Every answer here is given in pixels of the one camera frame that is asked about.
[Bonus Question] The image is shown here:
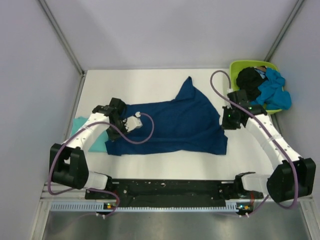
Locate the dark blue printed t-shirt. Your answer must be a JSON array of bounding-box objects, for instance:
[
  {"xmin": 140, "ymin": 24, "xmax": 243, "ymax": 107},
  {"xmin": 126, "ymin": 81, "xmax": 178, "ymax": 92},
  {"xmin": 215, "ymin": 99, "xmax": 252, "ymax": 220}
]
[{"xmin": 105, "ymin": 77, "xmax": 228, "ymax": 156}]

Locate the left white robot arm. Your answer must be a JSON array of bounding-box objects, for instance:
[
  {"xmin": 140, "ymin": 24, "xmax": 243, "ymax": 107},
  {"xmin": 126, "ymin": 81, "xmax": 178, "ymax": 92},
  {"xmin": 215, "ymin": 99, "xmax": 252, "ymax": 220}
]
[{"xmin": 49, "ymin": 98, "xmax": 127, "ymax": 199}]

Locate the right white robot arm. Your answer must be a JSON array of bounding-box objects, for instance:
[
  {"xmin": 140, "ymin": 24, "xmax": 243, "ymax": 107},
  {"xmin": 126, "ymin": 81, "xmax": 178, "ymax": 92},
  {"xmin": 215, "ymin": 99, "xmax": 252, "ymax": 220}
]
[{"xmin": 222, "ymin": 88, "xmax": 316, "ymax": 203}]

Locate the folded teal t-shirt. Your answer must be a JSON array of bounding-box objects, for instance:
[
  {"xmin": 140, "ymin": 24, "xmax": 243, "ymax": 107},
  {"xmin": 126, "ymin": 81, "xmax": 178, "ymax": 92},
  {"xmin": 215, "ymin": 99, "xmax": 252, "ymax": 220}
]
[{"xmin": 70, "ymin": 116, "xmax": 109, "ymax": 153}]

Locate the black t-shirt in basket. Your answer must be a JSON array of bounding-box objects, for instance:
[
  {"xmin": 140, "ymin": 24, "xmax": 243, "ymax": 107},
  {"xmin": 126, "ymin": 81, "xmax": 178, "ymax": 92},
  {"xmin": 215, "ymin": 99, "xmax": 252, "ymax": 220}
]
[{"xmin": 236, "ymin": 67, "xmax": 267, "ymax": 102}]

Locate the bright blue t-shirt in basket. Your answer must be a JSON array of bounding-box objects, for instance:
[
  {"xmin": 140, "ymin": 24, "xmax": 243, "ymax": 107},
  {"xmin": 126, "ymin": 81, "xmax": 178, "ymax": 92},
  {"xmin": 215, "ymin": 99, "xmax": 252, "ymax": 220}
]
[{"xmin": 250, "ymin": 67, "xmax": 292, "ymax": 111}]

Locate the lime green plastic basket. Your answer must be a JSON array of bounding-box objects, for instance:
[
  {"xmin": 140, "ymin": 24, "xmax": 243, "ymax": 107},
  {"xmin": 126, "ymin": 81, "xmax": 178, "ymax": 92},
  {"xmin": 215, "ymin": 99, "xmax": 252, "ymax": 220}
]
[{"xmin": 229, "ymin": 59, "xmax": 283, "ymax": 115}]

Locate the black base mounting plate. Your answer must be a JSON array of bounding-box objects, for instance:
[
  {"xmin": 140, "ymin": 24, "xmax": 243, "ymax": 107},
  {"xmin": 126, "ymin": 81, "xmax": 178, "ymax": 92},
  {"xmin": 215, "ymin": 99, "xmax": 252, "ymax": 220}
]
[{"xmin": 84, "ymin": 177, "xmax": 270, "ymax": 209}]

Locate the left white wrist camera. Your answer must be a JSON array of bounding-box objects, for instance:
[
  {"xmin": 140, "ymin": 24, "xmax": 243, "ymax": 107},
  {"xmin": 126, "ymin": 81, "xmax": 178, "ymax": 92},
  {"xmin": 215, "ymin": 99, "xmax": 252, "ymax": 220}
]
[{"xmin": 124, "ymin": 111, "xmax": 143, "ymax": 133}]

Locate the grey slotted cable duct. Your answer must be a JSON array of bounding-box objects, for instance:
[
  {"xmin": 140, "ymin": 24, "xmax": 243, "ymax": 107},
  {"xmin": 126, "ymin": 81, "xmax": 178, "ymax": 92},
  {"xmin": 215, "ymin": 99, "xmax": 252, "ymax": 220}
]
[{"xmin": 51, "ymin": 201, "xmax": 251, "ymax": 213}]

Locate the aluminium extrusion rail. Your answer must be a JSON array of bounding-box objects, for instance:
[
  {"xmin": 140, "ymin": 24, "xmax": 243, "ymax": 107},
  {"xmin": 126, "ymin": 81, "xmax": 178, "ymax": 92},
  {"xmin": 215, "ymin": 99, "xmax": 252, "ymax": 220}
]
[{"xmin": 40, "ymin": 182, "xmax": 86, "ymax": 201}]

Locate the right aluminium frame post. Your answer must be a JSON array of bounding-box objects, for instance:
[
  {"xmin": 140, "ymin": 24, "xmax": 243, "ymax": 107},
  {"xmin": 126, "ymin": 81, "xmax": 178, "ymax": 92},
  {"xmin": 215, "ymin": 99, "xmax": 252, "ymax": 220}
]
[{"xmin": 264, "ymin": 0, "xmax": 306, "ymax": 62}]

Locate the aluminium frame post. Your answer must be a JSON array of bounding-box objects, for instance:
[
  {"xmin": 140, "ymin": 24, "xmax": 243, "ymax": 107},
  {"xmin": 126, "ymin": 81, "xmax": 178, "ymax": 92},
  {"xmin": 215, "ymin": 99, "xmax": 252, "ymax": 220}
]
[
  {"xmin": 36, "ymin": 0, "xmax": 85, "ymax": 76},
  {"xmin": 264, "ymin": 0, "xmax": 306, "ymax": 62}
]

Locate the left aluminium frame post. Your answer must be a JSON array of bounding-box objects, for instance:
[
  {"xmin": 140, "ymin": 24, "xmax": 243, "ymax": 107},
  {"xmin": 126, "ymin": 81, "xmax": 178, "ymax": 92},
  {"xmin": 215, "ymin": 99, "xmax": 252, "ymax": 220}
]
[{"xmin": 36, "ymin": 0, "xmax": 85, "ymax": 76}]

